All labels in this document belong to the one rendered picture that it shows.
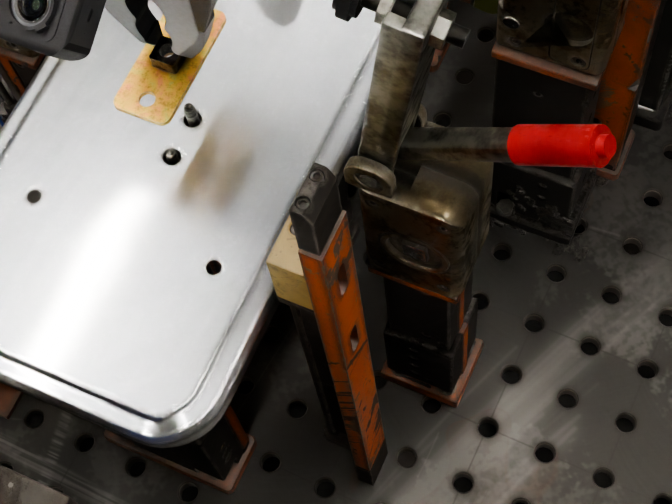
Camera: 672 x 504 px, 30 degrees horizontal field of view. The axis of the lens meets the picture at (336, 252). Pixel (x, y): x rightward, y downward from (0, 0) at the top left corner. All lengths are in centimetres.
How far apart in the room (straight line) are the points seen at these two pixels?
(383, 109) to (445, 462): 44
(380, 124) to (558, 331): 44
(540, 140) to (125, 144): 30
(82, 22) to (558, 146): 24
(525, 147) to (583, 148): 3
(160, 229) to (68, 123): 10
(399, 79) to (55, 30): 17
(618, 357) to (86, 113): 49
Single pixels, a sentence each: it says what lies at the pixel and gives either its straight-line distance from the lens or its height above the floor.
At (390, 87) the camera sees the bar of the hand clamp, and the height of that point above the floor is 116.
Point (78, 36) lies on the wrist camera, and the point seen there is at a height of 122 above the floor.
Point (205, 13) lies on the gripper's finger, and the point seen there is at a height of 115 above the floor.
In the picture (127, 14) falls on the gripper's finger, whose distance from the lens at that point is 73.
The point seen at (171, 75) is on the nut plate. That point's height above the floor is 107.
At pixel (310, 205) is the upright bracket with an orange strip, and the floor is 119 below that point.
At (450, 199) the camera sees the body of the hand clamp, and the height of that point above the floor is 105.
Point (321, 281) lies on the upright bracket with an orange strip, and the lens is 63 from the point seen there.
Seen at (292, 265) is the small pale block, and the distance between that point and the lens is 70.
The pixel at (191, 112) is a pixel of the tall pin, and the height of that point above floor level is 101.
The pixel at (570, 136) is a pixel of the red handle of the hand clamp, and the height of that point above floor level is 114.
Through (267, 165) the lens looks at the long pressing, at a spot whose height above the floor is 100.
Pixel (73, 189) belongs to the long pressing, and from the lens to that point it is 82.
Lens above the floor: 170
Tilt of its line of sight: 66 degrees down
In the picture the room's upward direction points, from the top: 11 degrees counter-clockwise
